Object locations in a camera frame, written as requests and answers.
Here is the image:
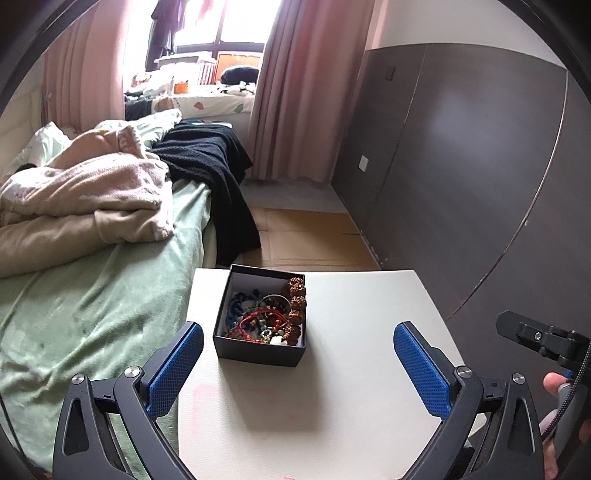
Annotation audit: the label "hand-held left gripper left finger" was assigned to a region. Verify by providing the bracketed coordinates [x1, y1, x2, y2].
[52, 320, 205, 480]

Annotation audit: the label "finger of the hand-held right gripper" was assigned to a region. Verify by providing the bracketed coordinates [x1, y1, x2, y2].
[496, 310, 522, 343]

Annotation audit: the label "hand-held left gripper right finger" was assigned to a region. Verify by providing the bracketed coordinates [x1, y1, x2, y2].
[393, 322, 543, 480]

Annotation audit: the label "black jewelry box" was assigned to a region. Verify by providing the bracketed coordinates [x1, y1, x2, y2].
[212, 264, 308, 368]

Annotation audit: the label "red string bracelet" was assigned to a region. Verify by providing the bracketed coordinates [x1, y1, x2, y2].
[228, 310, 288, 343]

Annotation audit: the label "silver metal bracelet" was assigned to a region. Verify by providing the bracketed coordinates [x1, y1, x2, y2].
[256, 294, 291, 320]

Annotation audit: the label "brown bead bracelet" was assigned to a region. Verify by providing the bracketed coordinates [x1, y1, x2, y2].
[281, 276, 308, 347]

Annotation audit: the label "person's right hand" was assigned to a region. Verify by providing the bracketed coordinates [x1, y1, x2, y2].
[539, 371, 575, 480]

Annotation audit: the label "green bed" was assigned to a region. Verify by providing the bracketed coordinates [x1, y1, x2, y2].
[0, 110, 219, 472]

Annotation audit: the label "flat cardboard sheet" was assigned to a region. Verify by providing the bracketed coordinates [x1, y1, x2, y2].
[249, 207, 382, 271]

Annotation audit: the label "pink fleece blanket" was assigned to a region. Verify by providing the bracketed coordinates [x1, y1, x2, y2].
[0, 120, 176, 278]

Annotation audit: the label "black knit cloth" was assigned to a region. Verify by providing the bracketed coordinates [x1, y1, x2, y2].
[150, 124, 262, 267]

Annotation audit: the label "white leaf-print cloth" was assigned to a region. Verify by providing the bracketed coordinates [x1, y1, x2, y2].
[172, 92, 257, 114]

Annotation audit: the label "black cushion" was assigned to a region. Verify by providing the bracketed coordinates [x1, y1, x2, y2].
[220, 66, 260, 86]

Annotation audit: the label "pink curtain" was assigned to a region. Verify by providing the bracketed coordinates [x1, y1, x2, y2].
[247, 0, 376, 182]
[42, 0, 136, 136]

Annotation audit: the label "dark hanging clothes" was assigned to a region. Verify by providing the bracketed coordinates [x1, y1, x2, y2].
[149, 0, 188, 57]

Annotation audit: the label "blue bead bracelet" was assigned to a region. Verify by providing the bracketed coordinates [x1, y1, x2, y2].
[225, 288, 262, 334]

